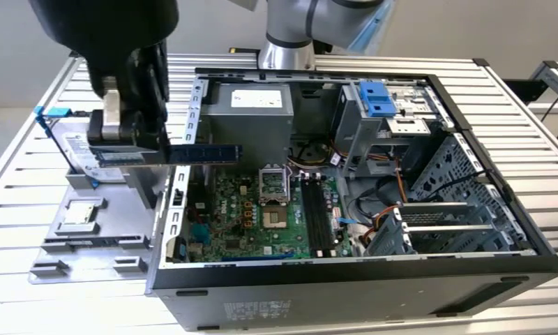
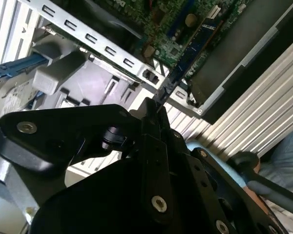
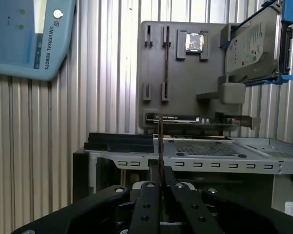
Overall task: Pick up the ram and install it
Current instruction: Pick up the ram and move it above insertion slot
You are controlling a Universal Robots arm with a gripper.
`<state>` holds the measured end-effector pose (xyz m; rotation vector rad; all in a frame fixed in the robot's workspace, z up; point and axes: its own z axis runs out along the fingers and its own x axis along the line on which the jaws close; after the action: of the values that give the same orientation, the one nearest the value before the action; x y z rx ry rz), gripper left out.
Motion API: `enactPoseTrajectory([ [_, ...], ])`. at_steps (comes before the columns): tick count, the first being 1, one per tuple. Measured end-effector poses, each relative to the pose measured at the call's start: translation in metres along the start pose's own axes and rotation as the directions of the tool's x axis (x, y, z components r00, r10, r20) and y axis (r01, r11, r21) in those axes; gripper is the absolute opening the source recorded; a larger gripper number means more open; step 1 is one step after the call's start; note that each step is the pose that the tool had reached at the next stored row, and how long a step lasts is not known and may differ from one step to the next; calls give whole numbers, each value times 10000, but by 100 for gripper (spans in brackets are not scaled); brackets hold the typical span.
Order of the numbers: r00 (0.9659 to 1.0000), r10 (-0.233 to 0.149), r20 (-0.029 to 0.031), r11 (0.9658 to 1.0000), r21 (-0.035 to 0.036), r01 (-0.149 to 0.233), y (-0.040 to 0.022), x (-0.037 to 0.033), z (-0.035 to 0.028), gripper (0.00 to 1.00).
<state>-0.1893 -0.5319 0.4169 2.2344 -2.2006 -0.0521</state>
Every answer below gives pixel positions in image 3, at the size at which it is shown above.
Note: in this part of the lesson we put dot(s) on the grey plastic parts rack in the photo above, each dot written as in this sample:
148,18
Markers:
193,80

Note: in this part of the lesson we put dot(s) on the open black PC case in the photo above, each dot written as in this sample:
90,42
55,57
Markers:
224,159

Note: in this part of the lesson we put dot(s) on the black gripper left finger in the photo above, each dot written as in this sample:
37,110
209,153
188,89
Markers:
146,212

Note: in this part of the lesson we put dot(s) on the pale blue teach pendant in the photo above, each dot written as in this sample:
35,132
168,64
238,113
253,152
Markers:
14,48

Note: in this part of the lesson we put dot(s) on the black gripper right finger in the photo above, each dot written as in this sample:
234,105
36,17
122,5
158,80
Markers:
195,214

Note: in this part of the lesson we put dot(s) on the grey power supply unit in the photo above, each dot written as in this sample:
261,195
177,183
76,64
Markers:
280,195

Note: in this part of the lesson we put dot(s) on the blue RAM stick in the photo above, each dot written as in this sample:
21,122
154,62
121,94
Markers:
161,151

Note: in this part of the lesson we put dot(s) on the hard disk in blue carrier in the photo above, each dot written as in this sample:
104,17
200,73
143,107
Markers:
251,48

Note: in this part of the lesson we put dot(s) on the graphics card with metal bracket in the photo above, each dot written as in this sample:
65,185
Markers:
175,118

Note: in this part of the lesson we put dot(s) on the silver CPU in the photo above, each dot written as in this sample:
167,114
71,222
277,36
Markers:
194,42

